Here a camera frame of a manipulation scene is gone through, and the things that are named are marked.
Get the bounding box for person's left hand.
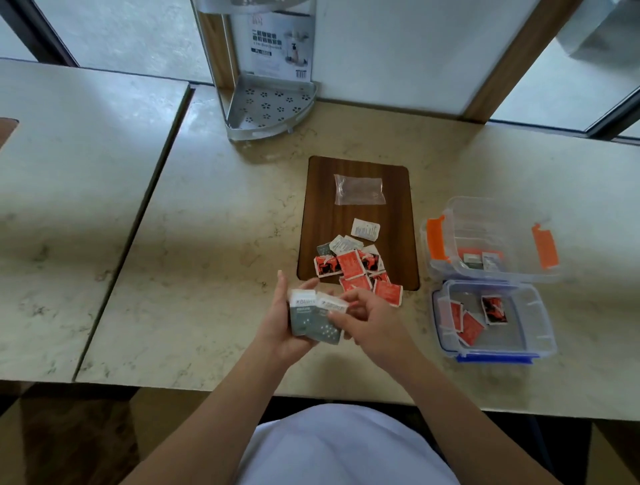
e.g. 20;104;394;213
255;269;322;370

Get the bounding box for person's right hand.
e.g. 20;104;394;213
327;287;425;384

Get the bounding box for pile of red and grey sachets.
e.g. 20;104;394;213
313;217;404;308

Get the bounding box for clear plastic bag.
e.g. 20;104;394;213
333;173;387;207

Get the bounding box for clear box with blue latches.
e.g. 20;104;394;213
431;279;559;364

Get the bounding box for clear box with orange latches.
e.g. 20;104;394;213
419;195;569;284

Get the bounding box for grey metal corner shelf rack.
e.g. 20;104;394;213
189;0;319;143

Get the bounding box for person's left forearm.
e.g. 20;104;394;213
119;349;296;485

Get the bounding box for person's right forearm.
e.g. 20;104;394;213
392;349;563;485

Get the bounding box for white shirt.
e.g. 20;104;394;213
235;403;461;485

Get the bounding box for brown wooden inlay board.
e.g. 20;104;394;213
296;155;421;292
0;117;20;151

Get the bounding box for wooden pillar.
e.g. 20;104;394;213
459;0;583;125
195;9;240;91

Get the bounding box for white printed product card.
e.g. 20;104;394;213
231;11;316;83

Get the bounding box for black window frame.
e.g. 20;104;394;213
0;0;213;86
487;85;640;146

